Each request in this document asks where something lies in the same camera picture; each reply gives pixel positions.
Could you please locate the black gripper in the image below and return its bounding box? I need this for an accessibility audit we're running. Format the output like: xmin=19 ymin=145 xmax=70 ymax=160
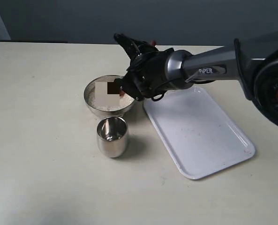
xmin=113 ymin=33 xmax=176 ymax=100

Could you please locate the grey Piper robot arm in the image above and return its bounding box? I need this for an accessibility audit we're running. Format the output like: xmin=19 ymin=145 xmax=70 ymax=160
xmin=113 ymin=32 xmax=278 ymax=126

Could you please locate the silver metal bowl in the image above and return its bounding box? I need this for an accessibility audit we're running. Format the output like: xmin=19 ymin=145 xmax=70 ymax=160
xmin=83 ymin=75 xmax=135 ymax=118

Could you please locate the shiny steel cup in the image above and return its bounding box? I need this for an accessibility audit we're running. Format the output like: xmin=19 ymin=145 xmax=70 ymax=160
xmin=97 ymin=116 xmax=129 ymax=158

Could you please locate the white plastic tray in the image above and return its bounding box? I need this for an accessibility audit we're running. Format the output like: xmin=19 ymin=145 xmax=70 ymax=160
xmin=143 ymin=87 xmax=256 ymax=180

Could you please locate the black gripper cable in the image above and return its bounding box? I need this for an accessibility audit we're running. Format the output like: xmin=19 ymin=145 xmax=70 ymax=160
xmin=150 ymin=90 xmax=167 ymax=102

